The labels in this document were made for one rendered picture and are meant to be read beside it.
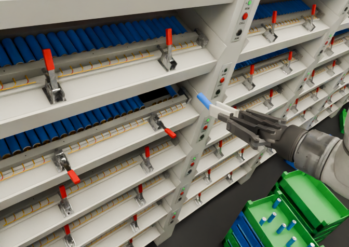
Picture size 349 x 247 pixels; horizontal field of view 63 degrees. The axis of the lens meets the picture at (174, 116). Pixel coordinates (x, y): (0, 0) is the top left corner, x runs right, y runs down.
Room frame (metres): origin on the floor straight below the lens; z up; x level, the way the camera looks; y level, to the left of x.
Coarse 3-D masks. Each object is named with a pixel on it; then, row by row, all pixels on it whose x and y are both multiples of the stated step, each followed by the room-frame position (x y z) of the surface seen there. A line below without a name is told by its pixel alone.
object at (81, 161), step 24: (168, 96) 0.71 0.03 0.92; (192, 96) 0.72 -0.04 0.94; (168, 120) 0.62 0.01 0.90; (192, 120) 0.68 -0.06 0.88; (96, 144) 0.46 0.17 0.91; (120, 144) 0.49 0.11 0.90; (144, 144) 0.55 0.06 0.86; (48, 168) 0.36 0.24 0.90; (72, 168) 0.38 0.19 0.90; (0, 192) 0.29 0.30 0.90; (24, 192) 0.30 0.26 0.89
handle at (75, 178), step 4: (64, 160) 0.38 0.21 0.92; (64, 164) 0.37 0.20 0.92; (68, 164) 0.37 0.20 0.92; (64, 168) 0.36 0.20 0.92; (68, 168) 0.36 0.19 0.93; (68, 172) 0.35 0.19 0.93; (72, 172) 0.35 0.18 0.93; (72, 176) 0.34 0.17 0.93; (76, 176) 0.34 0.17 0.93; (72, 180) 0.34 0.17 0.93; (76, 180) 0.34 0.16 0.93
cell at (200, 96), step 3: (201, 93) 0.63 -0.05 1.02; (198, 96) 0.62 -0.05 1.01; (201, 96) 0.62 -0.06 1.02; (204, 96) 0.62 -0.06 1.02; (198, 99) 0.62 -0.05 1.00; (201, 99) 0.61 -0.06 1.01; (204, 99) 0.61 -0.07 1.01; (207, 99) 0.61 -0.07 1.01; (204, 102) 0.60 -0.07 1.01; (207, 102) 0.60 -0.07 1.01; (210, 102) 0.61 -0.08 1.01; (204, 105) 0.60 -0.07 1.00; (207, 105) 0.60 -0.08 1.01; (207, 108) 0.59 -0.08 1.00
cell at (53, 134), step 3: (51, 123) 0.46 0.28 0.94; (45, 126) 0.44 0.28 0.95; (48, 126) 0.45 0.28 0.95; (51, 126) 0.45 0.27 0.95; (45, 129) 0.44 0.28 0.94; (48, 129) 0.44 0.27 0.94; (51, 129) 0.44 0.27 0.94; (54, 129) 0.45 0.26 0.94; (48, 132) 0.43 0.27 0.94; (51, 132) 0.43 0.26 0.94; (54, 132) 0.44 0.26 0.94; (51, 135) 0.43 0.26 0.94; (54, 135) 0.43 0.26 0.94; (57, 135) 0.43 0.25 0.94; (51, 138) 0.42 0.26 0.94
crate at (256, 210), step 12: (276, 192) 0.90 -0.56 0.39; (252, 204) 0.82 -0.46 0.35; (264, 204) 0.86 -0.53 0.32; (252, 216) 0.75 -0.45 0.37; (264, 216) 0.79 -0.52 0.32; (276, 216) 0.81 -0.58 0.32; (288, 216) 0.82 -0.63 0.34; (264, 228) 0.73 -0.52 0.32; (276, 228) 0.75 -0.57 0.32; (300, 228) 0.76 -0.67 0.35; (264, 240) 0.66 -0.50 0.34; (276, 240) 0.69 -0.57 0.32; (288, 240) 0.70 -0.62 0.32; (300, 240) 0.72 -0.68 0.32; (312, 240) 0.70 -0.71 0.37
